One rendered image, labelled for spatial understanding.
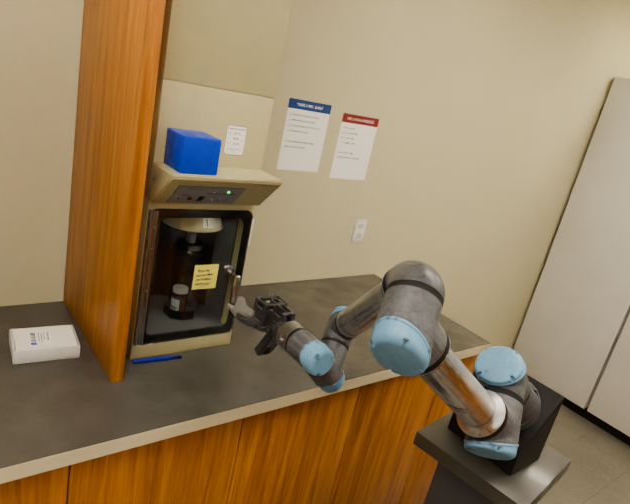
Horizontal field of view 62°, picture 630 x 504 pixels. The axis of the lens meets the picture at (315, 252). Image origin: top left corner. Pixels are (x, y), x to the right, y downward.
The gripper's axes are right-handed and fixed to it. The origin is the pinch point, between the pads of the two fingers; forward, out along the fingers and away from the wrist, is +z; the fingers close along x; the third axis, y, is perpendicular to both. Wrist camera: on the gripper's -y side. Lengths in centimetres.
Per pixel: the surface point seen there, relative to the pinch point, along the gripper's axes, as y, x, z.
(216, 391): -20.5, 10.6, -8.8
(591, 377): -84, -284, -3
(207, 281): 2.9, 6.9, 11.4
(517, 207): 15, -226, 55
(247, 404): -20.5, 5.5, -16.9
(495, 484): -21, -37, -68
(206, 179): 35.7, 17.5, 1.4
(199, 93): 55, 17, 13
